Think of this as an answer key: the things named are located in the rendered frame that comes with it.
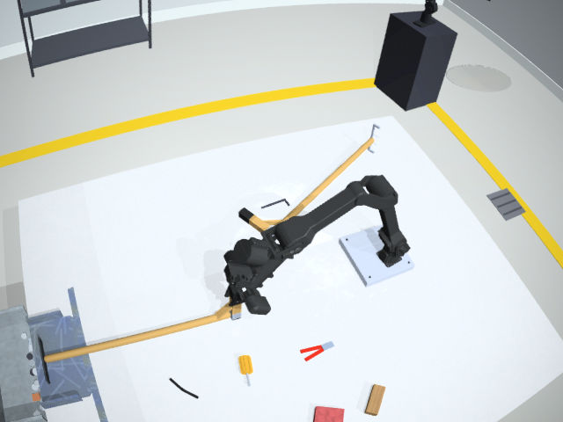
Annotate red block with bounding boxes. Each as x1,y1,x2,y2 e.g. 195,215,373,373
313,406,345,422

